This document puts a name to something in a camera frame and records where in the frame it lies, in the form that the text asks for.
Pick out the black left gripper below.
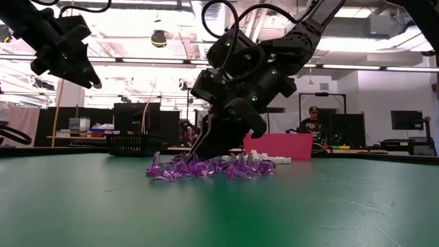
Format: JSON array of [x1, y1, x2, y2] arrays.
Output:
[[30, 15, 103, 89]]

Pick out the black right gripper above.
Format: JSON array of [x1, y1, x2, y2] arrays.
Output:
[[188, 67, 298, 161]]

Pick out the yellow vertical pole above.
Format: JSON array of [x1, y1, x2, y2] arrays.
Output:
[[51, 78, 66, 148]]

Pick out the clear storage box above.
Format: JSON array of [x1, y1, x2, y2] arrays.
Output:
[[68, 117, 91, 132]]

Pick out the black partition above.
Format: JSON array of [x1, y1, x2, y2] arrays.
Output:
[[39, 106, 115, 148]]

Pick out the wooden shelf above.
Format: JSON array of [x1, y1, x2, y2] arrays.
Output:
[[47, 134, 107, 141]]

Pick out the tall black cabinet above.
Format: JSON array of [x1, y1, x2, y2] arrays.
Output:
[[112, 102, 161, 135]]

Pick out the pink plastic bin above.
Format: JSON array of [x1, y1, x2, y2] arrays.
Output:
[[243, 132, 313, 161]]

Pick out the ceiling light strip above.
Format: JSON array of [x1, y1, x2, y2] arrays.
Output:
[[322, 63, 381, 71], [121, 57, 186, 64], [385, 66, 439, 73]]

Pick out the black slotted plastic basket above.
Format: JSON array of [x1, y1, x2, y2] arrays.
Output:
[[105, 133, 165, 158]]

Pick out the pink curtain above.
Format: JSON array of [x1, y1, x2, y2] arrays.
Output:
[[0, 104, 41, 149]]

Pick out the black ceiling spotlight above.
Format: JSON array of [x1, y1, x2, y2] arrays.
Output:
[[150, 30, 168, 49]]

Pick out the person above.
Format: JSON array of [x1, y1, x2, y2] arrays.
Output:
[[297, 105, 325, 143]]

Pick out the black cabinet green lights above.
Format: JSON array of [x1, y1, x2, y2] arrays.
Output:
[[329, 113, 366, 150]]

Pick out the black monitor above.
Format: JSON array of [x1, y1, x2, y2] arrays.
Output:
[[390, 110, 424, 130]]

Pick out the dark desk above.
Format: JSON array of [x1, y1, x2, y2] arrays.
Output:
[[379, 136, 438, 157]]

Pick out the black table frame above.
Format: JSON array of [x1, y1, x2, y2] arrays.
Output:
[[0, 145, 439, 165]]

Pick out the thick black cable loop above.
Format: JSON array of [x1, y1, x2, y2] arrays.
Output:
[[0, 125, 34, 146]]

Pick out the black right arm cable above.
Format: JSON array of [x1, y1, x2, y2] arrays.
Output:
[[201, 0, 241, 75]]

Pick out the silver ventilation duct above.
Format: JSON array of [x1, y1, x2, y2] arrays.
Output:
[[190, 0, 241, 69]]

